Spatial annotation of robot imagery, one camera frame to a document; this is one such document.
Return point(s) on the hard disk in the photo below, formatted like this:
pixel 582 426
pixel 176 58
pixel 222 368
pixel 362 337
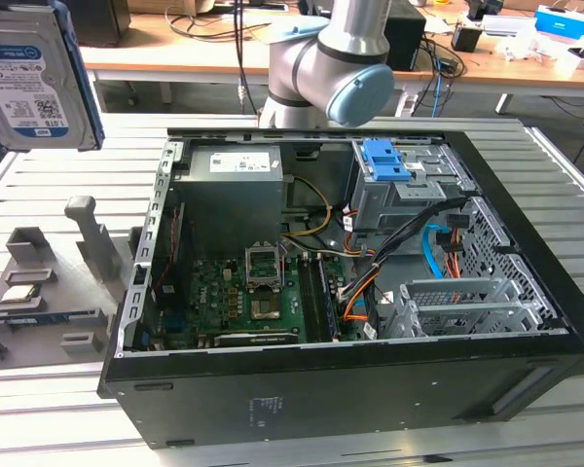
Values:
pixel 29 82

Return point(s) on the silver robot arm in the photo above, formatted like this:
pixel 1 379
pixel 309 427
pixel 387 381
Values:
pixel 331 53

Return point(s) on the metal disk bay cage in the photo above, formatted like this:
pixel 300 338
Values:
pixel 394 204

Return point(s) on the large black box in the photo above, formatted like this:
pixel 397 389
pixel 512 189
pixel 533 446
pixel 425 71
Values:
pixel 104 22

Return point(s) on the wooden desk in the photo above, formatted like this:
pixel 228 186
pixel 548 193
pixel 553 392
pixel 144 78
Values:
pixel 199 56

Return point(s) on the grey parts rack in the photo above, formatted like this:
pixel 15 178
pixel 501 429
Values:
pixel 95 243

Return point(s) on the silver CPU chip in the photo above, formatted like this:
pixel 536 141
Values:
pixel 19 293

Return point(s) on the RAM stick on rack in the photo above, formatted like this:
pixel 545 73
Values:
pixel 39 320

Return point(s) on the grey power supply unit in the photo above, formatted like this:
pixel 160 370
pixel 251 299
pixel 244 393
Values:
pixel 229 194

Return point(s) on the green motherboard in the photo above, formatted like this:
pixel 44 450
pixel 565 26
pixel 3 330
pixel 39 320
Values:
pixel 214 297

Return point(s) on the CPU socket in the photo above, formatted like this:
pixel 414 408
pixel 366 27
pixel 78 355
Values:
pixel 264 267

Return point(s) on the black graphics card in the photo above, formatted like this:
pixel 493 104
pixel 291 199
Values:
pixel 255 339

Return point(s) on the RAM slot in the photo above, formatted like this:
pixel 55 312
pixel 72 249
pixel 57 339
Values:
pixel 311 297

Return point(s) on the blue plastic bay latch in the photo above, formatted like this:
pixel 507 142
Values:
pixel 382 163

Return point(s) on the black computer tower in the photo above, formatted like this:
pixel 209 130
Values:
pixel 406 36

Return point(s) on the small black box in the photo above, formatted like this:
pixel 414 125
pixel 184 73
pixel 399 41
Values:
pixel 465 38

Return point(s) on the black PC case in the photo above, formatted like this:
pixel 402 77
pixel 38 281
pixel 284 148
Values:
pixel 321 389

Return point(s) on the perforated metal drive cage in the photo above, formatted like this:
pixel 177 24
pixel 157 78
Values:
pixel 467 311

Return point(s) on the blue cardboard box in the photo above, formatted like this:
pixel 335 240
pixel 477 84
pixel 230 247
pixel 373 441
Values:
pixel 562 22

